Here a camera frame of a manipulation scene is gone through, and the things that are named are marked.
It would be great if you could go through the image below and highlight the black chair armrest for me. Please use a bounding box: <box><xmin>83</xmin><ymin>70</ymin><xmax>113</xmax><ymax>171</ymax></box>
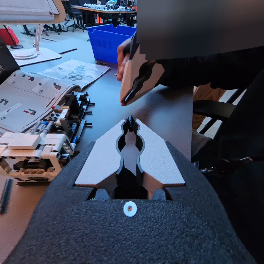
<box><xmin>193</xmin><ymin>100</ymin><xmax>237</xmax><ymax>124</ymax></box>

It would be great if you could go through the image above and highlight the dark lego axle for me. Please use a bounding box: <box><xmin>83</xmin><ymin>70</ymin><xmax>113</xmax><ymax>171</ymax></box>
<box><xmin>0</xmin><ymin>178</ymin><xmax>13</xmax><ymax>215</ymax></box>

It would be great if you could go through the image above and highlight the person's right forearm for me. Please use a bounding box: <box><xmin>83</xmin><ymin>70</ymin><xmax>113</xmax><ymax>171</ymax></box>
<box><xmin>155</xmin><ymin>46</ymin><xmax>264</xmax><ymax>90</ymax></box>

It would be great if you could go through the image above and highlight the blue plastic bin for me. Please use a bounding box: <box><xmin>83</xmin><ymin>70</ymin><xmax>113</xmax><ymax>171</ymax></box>
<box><xmin>86</xmin><ymin>24</ymin><xmax>137</xmax><ymax>65</ymax></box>

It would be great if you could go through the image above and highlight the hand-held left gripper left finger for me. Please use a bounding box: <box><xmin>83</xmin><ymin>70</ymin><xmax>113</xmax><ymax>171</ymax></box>
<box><xmin>75</xmin><ymin>119</ymin><xmax>127</xmax><ymax>193</ymax></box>

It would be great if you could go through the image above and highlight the partly built lego model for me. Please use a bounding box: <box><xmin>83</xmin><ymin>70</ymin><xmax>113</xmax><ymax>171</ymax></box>
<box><xmin>0</xmin><ymin>92</ymin><xmax>96</xmax><ymax>184</ymax></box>

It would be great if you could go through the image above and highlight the dark box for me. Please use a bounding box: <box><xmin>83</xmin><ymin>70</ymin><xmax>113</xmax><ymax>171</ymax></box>
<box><xmin>0</xmin><ymin>37</ymin><xmax>21</xmax><ymax>85</ymax></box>

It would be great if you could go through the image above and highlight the long background table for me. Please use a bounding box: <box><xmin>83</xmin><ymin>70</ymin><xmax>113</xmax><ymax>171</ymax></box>
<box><xmin>74</xmin><ymin>0</ymin><xmax>137</xmax><ymax>28</ymax></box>

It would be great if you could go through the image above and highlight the lego instruction booklet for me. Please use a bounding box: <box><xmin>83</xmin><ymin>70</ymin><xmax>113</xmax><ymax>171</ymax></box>
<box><xmin>0</xmin><ymin>59</ymin><xmax>111</xmax><ymax>133</ymax></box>

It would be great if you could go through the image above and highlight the black office chair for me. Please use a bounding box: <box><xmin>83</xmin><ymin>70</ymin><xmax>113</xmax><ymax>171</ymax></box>
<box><xmin>62</xmin><ymin>0</ymin><xmax>85</xmax><ymax>33</ymax></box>

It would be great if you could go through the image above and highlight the person's right hand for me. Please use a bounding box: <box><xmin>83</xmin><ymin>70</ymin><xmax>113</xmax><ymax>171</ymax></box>
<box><xmin>117</xmin><ymin>38</ymin><xmax>133</xmax><ymax>82</ymax></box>

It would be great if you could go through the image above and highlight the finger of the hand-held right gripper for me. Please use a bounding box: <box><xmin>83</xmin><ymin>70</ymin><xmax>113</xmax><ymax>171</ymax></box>
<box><xmin>120</xmin><ymin>46</ymin><xmax>155</xmax><ymax>106</ymax></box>
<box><xmin>124</xmin><ymin>62</ymin><xmax>165</xmax><ymax>106</ymax></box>

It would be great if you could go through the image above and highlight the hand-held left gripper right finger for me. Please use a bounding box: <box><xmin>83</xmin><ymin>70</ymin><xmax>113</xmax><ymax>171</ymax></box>
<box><xmin>134</xmin><ymin>119</ymin><xmax>185</xmax><ymax>199</ymax></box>

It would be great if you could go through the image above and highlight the printed instruction sheet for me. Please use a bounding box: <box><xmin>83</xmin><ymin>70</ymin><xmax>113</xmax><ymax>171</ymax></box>
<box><xmin>0</xmin><ymin>0</ymin><xmax>61</xmax><ymax>23</ymax></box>

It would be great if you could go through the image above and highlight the white document stand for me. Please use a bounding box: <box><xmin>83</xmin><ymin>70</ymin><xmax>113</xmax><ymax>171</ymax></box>
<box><xmin>0</xmin><ymin>0</ymin><xmax>67</xmax><ymax>67</ymax></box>

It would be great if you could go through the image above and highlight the red floor sign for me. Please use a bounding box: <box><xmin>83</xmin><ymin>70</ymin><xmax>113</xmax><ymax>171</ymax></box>
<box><xmin>0</xmin><ymin>26</ymin><xmax>19</xmax><ymax>46</ymax></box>

